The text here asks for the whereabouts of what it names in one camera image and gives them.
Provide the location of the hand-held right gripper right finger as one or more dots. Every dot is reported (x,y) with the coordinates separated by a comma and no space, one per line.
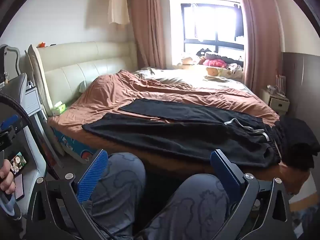
(226,171)

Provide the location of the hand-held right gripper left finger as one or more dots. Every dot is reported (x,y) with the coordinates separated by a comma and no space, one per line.
(92,173)

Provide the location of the black pants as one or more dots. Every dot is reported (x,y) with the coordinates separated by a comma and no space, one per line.
(175,140)

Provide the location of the person's left hand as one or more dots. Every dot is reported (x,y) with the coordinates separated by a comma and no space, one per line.
(6,177)

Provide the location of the grey office chair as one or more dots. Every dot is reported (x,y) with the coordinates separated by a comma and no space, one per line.
(37,135)

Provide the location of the person's left leg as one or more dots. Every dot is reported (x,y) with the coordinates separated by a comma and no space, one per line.
(120,180)

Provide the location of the blue cartoon printed bed sheet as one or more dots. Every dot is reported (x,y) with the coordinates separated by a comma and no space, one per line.
(75,147)

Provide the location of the phone with lit screen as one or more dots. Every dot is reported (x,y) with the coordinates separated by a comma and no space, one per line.
(18,160)

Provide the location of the green tissue box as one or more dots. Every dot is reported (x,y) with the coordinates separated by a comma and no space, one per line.
(58,108)

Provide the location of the cream pillow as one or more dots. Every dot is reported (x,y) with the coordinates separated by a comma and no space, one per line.
(33,62)

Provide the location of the stack of folded black clothes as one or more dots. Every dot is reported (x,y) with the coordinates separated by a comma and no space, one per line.
(297,140)

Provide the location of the brown blanket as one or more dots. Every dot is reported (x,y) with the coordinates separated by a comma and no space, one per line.
(112,92)

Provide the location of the cream nightstand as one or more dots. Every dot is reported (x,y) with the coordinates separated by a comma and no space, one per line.
(277,103)

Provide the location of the dark grey shaggy rug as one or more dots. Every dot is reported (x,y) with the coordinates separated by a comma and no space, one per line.
(300,220)

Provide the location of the small orange toy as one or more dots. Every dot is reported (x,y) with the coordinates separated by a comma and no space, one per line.
(41,45)

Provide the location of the orange plush toy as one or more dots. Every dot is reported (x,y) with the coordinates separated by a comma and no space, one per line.
(212,72)

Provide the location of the beige duvet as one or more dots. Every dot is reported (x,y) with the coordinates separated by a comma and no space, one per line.
(190,77)

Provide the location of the white spotted plush toy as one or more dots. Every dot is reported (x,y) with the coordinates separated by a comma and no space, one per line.
(235,68)

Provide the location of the cream padded headboard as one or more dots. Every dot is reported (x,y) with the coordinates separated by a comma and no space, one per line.
(82,55)

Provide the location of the striped gift bag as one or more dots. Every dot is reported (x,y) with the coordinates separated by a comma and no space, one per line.
(281,82)

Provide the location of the pink plush toy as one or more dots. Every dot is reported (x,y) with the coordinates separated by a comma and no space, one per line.
(216,63)

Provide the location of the tan plush bear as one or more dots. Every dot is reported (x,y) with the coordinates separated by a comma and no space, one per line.
(186,62)

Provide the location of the grey wardrobe panel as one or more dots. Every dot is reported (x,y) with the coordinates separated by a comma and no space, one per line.
(302,80)

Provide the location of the black and white plush toy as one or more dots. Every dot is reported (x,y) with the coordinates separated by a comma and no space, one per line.
(203,52)

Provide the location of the pink curtain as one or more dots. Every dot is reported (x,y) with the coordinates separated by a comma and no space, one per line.
(147,30)
(252,42)

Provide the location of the window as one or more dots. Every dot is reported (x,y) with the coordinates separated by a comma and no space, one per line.
(207,22)

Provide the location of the cream hanging cloth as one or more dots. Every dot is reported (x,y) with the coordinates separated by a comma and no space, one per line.
(118,5)

